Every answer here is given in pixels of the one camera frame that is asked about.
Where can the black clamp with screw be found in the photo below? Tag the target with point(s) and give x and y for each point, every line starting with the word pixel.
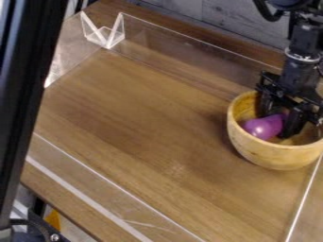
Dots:
pixel 41 231

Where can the clear acrylic tray walls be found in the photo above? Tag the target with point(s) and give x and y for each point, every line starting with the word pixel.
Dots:
pixel 130 156

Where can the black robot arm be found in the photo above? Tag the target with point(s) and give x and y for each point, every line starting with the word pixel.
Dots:
pixel 304 24

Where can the black aluminium frame post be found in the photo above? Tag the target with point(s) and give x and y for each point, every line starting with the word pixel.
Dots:
pixel 29 28

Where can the brown wooden bowl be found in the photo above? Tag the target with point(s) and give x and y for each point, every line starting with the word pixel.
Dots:
pixel 277 154

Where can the clear acrylic corner bracket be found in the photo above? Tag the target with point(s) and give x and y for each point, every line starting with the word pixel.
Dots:
pixel 102 36

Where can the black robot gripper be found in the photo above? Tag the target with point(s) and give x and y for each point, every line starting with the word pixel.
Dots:
pixel 292 91

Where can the purple toy eggplant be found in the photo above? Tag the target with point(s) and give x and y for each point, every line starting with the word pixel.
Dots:
pixel 264 127

